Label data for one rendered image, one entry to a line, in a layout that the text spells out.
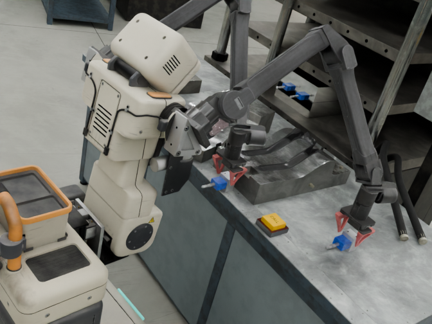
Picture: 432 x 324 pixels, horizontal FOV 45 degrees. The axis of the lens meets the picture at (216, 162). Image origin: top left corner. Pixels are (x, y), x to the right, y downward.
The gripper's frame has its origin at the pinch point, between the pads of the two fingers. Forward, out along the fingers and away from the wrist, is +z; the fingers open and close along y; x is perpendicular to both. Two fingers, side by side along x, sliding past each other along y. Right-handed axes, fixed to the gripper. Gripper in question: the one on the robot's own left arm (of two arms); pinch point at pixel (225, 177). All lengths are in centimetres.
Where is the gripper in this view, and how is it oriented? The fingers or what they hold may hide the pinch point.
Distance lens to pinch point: 185.6
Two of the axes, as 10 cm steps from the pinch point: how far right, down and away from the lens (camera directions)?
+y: -5.9, -5.2, 6.1
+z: -2.1, 8.4, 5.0
